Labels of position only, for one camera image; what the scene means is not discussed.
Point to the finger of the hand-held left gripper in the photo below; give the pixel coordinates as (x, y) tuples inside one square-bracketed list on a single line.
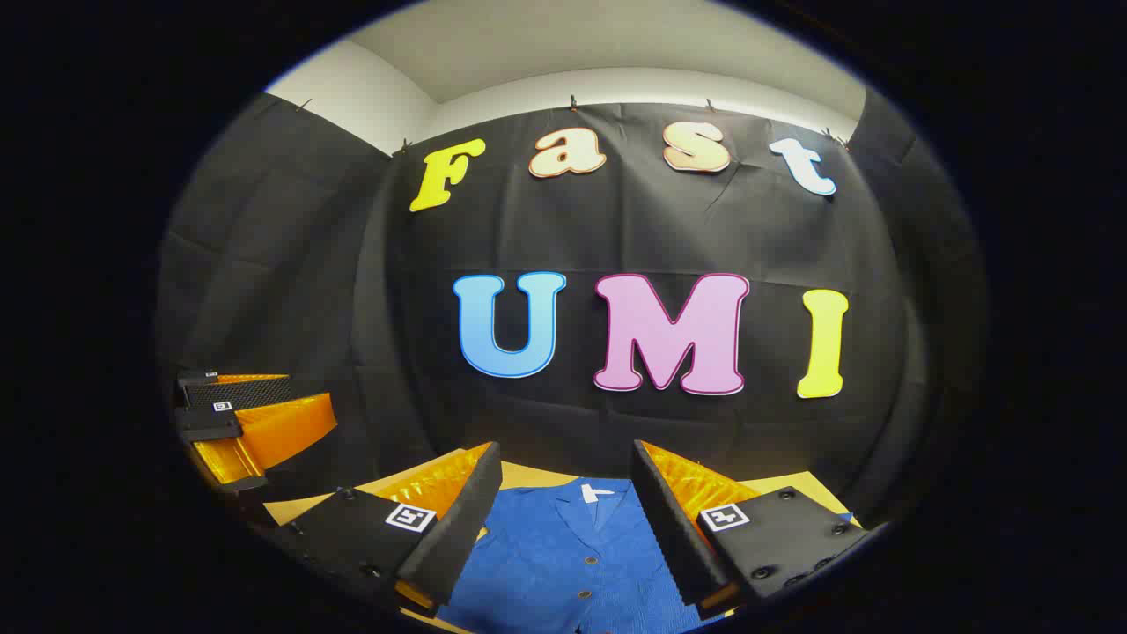
[(207, 424), (255, 392)]

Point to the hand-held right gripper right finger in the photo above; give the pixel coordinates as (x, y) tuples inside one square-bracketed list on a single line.
[(673, 537)]

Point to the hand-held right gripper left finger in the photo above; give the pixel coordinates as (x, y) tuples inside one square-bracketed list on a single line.
[(458, 528)]

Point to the blue button shirt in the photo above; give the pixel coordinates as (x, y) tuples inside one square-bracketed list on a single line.
[(563, 555)]

